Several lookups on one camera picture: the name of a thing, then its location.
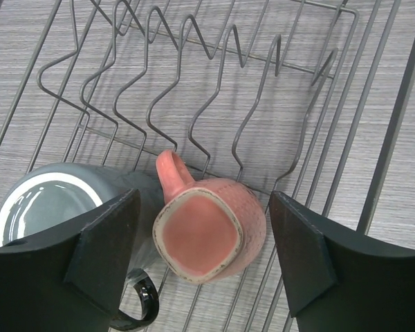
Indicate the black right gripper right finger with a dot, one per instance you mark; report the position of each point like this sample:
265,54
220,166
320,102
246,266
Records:
337,279

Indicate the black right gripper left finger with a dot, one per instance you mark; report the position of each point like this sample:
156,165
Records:
70,277

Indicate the grey ceramic mug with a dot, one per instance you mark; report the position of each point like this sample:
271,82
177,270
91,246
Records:
53,194

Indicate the pink dotted ceramic mug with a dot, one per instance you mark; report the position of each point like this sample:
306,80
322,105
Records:
208,229

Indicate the grey wire dish rack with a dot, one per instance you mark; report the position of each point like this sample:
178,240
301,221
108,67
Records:
306,97

